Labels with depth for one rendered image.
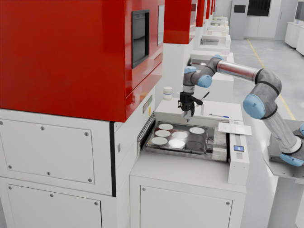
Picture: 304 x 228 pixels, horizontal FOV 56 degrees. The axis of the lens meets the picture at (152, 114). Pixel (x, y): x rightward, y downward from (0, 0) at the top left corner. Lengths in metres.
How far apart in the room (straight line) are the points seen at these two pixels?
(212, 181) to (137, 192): 0.43
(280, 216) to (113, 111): 1.38
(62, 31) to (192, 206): 1.10
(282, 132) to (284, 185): 0.54
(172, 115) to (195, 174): 0.57
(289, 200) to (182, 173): 0.76
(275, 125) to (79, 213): 1.10
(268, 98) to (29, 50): 1.09
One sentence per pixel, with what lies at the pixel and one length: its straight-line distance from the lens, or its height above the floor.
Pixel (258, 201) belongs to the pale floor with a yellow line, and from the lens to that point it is 2.93.
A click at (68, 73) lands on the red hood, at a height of 1.43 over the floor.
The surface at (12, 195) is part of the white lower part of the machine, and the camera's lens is 1.80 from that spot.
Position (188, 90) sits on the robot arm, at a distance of 1.75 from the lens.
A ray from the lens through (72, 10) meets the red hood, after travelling 1.22.
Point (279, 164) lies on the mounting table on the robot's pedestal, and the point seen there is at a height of 0.82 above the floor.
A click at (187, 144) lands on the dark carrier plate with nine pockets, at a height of 0.90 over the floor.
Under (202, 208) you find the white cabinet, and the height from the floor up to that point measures 0.68.
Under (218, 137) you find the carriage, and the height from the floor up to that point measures 0.88.
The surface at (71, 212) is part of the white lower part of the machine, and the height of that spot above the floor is 0.67.
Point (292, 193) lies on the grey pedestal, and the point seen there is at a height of 0.61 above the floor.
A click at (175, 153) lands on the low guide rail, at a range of 1.79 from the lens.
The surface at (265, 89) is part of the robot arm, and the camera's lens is 1.44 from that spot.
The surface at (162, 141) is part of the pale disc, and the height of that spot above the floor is 0.90.
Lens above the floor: 1.73
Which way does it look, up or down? 22 degrees down
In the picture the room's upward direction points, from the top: 1 degrees clockwise
